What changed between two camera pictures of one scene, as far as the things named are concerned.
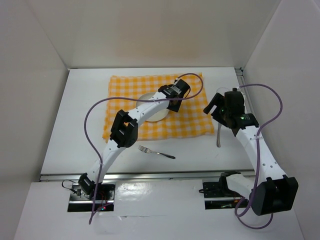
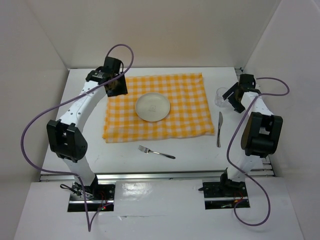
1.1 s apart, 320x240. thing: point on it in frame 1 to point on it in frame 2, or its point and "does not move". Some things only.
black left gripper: (176, 107) to (122, 89)
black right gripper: (217, 100) to (239, 108)
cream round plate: (158, 115) does not move
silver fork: (146, 150) does not move
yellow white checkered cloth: (193, 117) does not move
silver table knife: (218, 143) does not move
